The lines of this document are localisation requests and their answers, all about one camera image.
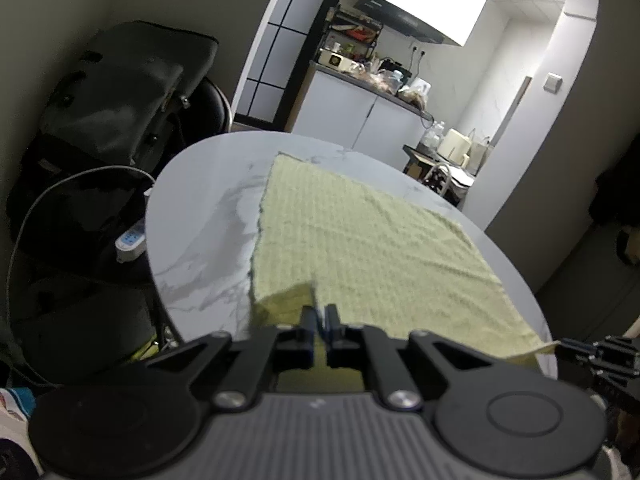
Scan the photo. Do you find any clear glass jar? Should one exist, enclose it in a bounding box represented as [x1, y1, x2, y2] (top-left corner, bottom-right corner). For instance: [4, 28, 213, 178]
[421, 121, 447, 155]

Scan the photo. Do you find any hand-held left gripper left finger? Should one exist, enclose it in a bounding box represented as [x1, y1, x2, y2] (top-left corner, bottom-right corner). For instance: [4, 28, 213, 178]
[147, 306, 321, 411]

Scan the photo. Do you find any black bag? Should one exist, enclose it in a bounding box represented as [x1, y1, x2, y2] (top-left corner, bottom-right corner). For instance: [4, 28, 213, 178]
[6, 132, 153, 276]

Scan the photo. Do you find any white kitchen cabinet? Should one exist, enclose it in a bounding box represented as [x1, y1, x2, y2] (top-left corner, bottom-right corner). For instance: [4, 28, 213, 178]
[289, 61, 432, 162]

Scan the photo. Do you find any white cable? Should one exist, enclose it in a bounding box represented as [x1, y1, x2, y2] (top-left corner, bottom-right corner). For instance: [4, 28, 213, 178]
[6, 164, 157, 388]

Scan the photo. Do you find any black range hood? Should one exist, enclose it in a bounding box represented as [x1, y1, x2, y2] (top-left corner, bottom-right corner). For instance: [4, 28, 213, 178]
[347, 0, 447, 45]

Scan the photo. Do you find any black chair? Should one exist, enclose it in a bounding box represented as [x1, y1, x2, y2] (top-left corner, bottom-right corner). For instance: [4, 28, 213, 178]
[172, 77, 234, 161]

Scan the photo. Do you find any low black side table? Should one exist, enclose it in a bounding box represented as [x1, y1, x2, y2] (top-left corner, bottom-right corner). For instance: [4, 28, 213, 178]
[403, 144, 477, 207]

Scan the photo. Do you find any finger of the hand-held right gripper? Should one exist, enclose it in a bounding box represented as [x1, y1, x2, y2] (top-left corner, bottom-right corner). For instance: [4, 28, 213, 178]
[587, 359, 640, 411]
[555, 335, 640, 363]

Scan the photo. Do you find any white power strip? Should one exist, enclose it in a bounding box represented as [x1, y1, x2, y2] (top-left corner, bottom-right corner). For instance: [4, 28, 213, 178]
[115, 187, 154, 264]

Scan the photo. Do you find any cream kettle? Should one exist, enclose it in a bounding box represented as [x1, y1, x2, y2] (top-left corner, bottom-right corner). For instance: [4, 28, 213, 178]
[438, 128, 474, 167]

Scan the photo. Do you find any black countertop shelf rack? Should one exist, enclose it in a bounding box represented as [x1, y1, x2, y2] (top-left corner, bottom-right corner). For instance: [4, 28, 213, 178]
[319, 6, 385, 69]

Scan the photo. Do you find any printed colourful cloth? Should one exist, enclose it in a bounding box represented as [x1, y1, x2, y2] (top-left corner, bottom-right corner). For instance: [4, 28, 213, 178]
[0, 386, 42, 480]

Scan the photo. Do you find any yellow-green towel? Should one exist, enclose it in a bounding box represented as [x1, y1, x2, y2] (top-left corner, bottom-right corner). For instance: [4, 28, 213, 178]
[247, 152, 561, 396]

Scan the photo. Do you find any grey backpack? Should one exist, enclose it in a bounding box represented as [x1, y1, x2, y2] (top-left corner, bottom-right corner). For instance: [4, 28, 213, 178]
[40, 21, 219, 171]

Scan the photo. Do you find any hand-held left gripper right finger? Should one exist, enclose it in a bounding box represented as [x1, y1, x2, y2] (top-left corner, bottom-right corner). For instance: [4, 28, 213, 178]
[324, 304, 502, 411]

